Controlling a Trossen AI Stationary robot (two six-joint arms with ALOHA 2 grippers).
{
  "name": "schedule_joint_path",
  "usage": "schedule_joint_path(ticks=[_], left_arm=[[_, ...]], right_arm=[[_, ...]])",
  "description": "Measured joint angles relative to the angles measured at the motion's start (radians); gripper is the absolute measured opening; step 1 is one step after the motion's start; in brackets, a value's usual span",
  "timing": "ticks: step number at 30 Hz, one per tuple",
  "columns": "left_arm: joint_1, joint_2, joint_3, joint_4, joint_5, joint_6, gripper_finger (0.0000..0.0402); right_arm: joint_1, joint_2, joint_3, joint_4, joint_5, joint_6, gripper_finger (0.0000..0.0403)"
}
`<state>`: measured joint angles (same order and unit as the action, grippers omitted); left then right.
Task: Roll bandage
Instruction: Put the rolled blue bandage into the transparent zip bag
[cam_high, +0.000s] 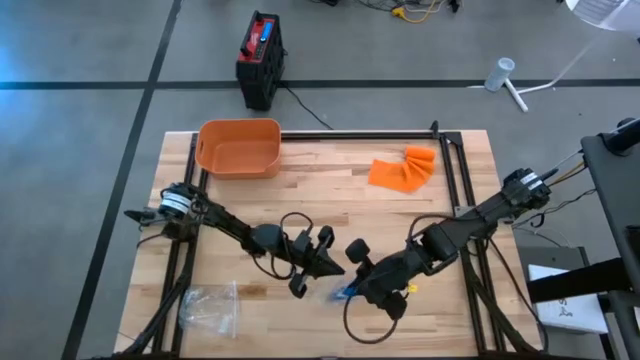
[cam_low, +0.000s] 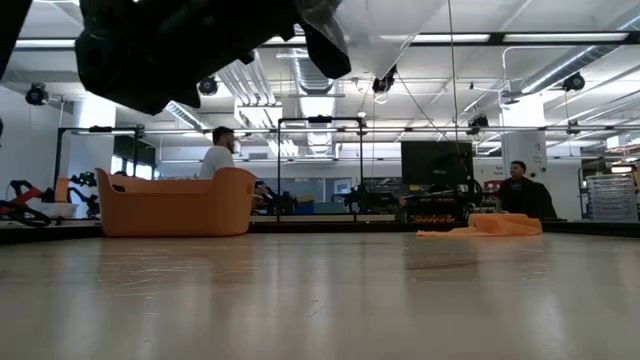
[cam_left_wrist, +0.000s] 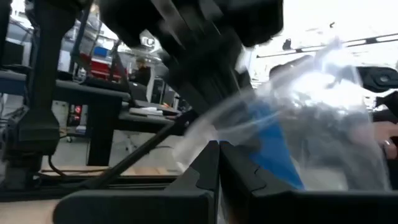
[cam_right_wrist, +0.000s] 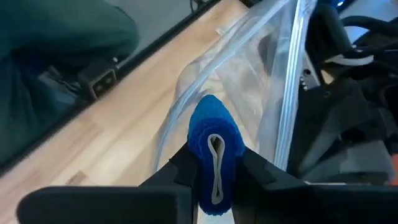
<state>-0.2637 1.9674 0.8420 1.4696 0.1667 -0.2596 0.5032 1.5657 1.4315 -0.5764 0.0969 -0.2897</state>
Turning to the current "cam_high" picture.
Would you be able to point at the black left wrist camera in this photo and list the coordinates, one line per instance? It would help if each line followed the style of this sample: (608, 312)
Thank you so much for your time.
(303, 241)

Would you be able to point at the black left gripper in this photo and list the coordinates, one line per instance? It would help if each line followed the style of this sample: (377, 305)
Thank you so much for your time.
(307, 265)

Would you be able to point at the grey cabinet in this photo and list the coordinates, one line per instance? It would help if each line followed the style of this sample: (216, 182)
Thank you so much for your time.
(550, 257)

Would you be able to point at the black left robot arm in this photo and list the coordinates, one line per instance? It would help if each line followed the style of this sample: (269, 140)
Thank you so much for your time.
(225, 222)

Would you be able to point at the white cardboard box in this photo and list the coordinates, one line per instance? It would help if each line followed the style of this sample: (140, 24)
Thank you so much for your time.
(575, 315)

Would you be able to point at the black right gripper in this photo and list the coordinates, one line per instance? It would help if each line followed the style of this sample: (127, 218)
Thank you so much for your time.
(400, 272)

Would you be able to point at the orange elastic bandage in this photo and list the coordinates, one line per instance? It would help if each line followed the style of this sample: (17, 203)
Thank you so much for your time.
(400, 172)

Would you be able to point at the white floor stand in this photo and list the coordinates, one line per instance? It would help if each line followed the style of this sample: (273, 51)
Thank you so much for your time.
(515, 95)

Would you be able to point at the blue elastic bandage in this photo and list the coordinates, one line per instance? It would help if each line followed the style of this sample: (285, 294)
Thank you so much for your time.
(342, 294)

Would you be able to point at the black aluminium table frame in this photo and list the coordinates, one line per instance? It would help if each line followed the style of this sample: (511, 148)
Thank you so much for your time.
(350, 135)

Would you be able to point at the dark grey equipment stand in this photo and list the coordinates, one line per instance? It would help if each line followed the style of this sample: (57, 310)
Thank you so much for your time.
(615, 200)

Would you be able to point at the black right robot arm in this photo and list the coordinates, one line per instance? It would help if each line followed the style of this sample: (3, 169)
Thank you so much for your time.
(475, 220)

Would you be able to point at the black red power station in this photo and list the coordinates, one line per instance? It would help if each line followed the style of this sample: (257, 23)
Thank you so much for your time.
(260, 75)

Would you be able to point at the orange plastic basket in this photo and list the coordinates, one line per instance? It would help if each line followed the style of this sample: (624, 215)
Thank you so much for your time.
(240, 145)

